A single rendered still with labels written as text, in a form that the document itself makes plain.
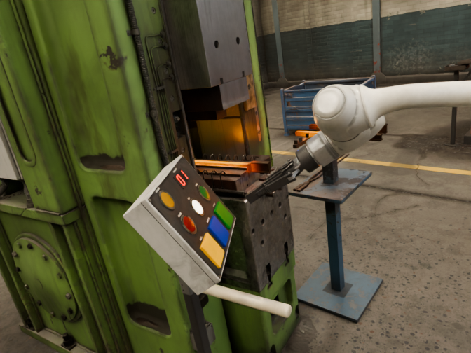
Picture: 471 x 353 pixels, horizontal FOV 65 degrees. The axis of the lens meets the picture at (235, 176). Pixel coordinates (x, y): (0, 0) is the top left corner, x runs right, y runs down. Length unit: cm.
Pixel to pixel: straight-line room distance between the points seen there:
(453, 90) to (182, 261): 74
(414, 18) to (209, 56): 800
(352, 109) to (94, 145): 105
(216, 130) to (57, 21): 85
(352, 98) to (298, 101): 473
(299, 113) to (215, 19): 427
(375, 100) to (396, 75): 851
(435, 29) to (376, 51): 127
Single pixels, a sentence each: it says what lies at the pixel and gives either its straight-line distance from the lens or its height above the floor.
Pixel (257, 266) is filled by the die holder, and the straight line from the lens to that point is 162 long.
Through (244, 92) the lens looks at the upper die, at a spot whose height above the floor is 130.
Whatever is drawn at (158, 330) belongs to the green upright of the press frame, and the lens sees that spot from 184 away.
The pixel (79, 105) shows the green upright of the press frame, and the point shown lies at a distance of 157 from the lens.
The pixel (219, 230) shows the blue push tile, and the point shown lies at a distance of 107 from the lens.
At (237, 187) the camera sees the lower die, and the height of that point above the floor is 95.
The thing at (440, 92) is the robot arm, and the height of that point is 134.
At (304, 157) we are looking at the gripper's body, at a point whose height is 118.
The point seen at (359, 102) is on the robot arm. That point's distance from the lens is 87.
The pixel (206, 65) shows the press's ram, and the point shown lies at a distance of 136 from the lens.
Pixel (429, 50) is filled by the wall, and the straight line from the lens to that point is 913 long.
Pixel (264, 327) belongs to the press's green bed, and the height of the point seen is 26.
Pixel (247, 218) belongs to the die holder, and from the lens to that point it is 150.
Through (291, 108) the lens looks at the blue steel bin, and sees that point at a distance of 563.
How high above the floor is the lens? 151
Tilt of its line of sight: 20 degrees down
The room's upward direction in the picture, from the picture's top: 9 degrees counter-clockwise
